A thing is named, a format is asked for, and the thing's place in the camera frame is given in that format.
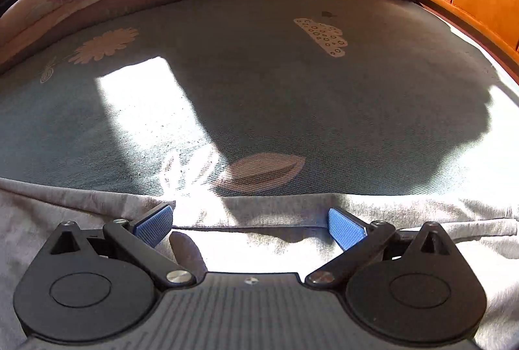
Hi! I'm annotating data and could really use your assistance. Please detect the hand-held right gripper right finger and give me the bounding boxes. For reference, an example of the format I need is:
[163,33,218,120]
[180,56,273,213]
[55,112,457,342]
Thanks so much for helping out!
[307,207,452,290]

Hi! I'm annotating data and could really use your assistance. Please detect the grey sweatpants with drawstring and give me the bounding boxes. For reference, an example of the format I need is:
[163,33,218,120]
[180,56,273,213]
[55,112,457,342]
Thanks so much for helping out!
[0,176,519,350]

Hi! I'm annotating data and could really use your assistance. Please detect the bed with blue-grey floral sheet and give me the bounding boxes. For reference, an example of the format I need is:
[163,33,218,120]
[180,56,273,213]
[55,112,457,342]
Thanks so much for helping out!
[0,0,519,199]

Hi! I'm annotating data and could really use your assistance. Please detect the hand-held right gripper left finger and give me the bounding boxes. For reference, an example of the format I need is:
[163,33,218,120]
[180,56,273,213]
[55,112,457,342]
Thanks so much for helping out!
[49,202,197,291]

